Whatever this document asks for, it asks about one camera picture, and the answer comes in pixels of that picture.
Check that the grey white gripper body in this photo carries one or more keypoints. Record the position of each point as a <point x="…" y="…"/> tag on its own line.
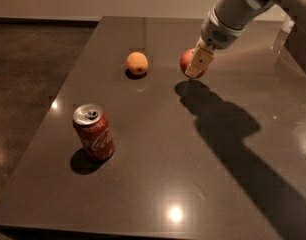
<point x="217" y="34"/>

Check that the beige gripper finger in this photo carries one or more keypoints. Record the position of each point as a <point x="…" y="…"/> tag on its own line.
<point x="201" y="59"/>

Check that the red apple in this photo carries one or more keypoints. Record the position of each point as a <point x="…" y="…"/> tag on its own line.
<point x="184" y="62"/>

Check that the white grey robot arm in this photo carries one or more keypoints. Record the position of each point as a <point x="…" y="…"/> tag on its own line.
<point x="296" y="9"/>

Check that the orange fruit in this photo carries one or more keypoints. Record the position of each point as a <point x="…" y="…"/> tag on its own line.
<point x="137" y="63"/>

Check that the clear plastic water bottle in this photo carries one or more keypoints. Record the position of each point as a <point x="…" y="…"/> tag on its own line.
<point x="288" y="26"/>

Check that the red coca-cola can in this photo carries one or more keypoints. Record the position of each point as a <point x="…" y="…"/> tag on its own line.
<point x="91" y="124"/>

